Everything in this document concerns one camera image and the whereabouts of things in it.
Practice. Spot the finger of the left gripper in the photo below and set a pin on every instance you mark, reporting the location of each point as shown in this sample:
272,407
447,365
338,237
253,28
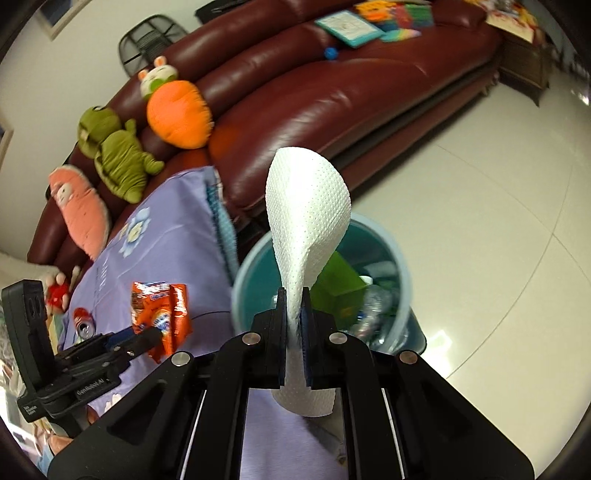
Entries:
134,338

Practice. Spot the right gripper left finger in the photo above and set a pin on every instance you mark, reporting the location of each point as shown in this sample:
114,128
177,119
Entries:
216,394

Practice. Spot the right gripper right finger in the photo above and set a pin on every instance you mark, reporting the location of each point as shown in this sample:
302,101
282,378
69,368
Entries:
334,359

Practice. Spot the red soda can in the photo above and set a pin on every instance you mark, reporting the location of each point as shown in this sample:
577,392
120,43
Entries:
84,324

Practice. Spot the orange snack packet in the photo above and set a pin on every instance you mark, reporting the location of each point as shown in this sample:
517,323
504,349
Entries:
163,306

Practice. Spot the white paper towel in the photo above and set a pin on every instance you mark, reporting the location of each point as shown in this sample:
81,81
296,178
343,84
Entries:
308,206

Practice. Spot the teal trash bin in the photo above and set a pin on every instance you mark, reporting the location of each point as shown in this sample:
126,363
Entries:
387,318

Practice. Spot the green box in bin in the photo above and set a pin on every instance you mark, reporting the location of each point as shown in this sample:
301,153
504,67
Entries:
339,291

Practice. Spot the red dressed small doll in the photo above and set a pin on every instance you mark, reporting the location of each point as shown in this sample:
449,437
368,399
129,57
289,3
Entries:
58,290

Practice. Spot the purple floral tablecloth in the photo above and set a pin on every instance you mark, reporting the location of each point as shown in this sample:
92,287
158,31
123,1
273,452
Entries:
182,234

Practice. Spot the pink carrot plush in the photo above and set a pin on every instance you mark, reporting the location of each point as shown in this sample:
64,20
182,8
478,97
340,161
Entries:
83,210

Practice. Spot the green frog plush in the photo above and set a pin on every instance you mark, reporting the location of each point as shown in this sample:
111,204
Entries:
118,156

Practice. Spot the orange carrot plush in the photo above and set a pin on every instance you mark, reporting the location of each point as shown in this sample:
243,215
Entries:
175,110

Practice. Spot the dark red leather sofa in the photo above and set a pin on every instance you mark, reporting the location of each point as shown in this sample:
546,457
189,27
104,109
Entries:
262,71

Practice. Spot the black mesh chair back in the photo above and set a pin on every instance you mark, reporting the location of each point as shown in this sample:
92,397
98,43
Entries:
147,40

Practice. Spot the blue small ball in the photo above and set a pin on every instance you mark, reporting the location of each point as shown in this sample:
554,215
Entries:
331,53

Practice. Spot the teal picture book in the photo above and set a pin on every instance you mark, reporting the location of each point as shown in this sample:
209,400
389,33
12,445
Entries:
350,28

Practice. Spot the colourful toy books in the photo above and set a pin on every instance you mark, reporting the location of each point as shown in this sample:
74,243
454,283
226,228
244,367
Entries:
399,20

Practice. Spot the wooden side cabinet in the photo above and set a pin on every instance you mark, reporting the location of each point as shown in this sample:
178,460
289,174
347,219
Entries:
527,66

